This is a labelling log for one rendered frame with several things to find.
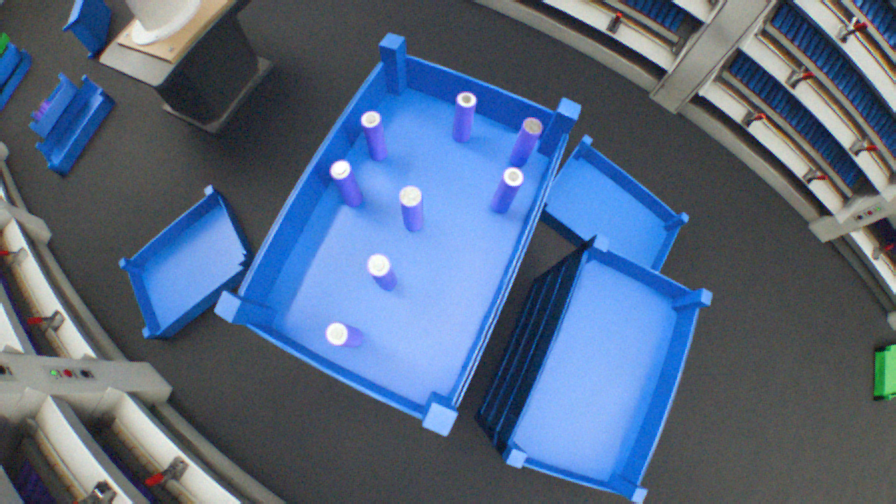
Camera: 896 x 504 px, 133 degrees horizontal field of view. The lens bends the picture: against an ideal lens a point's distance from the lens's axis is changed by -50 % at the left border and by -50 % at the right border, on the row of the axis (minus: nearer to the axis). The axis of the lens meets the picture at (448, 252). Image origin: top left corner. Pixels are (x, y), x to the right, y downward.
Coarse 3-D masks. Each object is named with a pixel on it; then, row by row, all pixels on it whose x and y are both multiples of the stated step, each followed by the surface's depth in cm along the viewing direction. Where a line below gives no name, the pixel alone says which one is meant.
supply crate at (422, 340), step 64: (384, 64) 36; (384, 128) 39; (448, 128) 39; (512, 128) 40; (320, 192) 36; (384, 192) 37; (448, 192) 37; (256, 256) 30; (320, 256) 35; (448, 256) 36; (512, 256) 34; (256, 320) 30; (320, 320) 34; (384, 320) 34; (448, 320) 34; (384, 384) 32; (448, 384) 33
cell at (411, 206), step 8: (400, 192) 30; (408, 192) 30; (416, 192) 30; (400, 200) 30; (408, 200) 30; (416, 200) 30; (408, 208) 30; (416, 208) 31; (408, 216) 32; (416, 216) 32; (408, 224) 34; (416, 224) 34
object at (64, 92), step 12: (60, 72) 80; (60, 84) 82; (72, 84) 73; (60, 96) 70; (72, 96) 74; (48, 108) 68; (60, 108) 72; (36, 120) 77; (48, 120) 70; (36, 132) 67; (48, 132) 71
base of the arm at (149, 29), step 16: (128, 0) 46; (144, 0) 47; (160, 0) 50; (176, 0) 54; (192, 0) 58; (144, 16) 51; (160, 16) 53; (176, 16) 56; (192, 16) 57; (144, 32) 55; (160, 32) 55
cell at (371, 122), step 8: (368, 112) 32; (376, 112) 32; (368, 120) 32; (376, 120) 32; (368, 128) 32; (376, 128) 32; (368, 136) 33; (376, 136) 33; (384, 136) 35; (368, 144) 35; (376, 144) 35; (384, 144) 36; (376, 152) 36; (384, 152) 37; (376, 160) 38
